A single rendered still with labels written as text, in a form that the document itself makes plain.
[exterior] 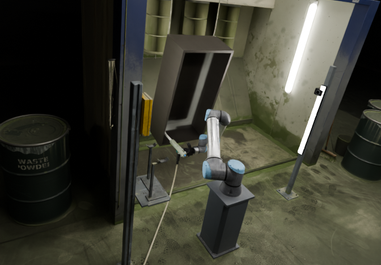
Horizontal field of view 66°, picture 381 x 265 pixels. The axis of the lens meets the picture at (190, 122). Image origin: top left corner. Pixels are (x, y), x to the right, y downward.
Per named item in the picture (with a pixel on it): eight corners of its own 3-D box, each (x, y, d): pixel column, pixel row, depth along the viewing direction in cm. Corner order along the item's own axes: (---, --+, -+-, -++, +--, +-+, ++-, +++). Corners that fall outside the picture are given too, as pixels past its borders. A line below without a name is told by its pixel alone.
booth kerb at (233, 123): (97, 150, 387) (97, 141, 382) (97, 149, 389) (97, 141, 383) (251, 124, 524) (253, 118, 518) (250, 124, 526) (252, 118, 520)
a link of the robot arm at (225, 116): (233, 109, 285) (218, 138, 344) (220, 107, 284) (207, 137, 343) (233, 119, 280) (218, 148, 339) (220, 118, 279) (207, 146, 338)
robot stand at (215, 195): (239, 248, 282) (255, 196, 253) (213, 259, 266) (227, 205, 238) (220, 225, 304) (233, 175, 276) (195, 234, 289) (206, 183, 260)
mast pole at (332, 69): (284, 192, 368) (330, 65, 296) (287, 191, 371) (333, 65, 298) (287, 195, 364) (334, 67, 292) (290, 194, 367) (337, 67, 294)
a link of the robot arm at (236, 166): (242, 187, 246) (248, 170, 239) (223, 185, 245) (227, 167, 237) (239, 175, 260) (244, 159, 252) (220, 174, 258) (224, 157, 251)
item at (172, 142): (184, 169, 322) (187, 152, 312) (180, 170, 320) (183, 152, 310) (164, 146, 358) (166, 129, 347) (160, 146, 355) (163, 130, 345)
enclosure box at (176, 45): (147, 127, 360) (167, 33, 291) (189, 121, 391) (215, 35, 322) (159, 146, 338) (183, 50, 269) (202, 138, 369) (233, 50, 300)
